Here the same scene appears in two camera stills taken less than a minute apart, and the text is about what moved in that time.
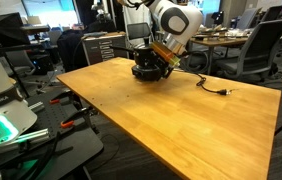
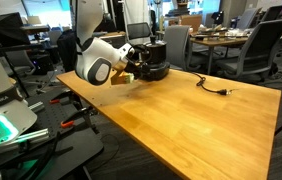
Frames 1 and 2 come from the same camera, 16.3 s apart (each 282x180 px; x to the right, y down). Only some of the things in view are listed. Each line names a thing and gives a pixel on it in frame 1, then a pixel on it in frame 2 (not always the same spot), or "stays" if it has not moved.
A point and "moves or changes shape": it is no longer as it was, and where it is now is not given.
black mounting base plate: x=62 y=138 stays
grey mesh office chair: x=256 y=61 stays
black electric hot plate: x=149 y=75 stays
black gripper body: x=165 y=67 -> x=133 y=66
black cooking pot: x=142 y=56 moves or changes shape
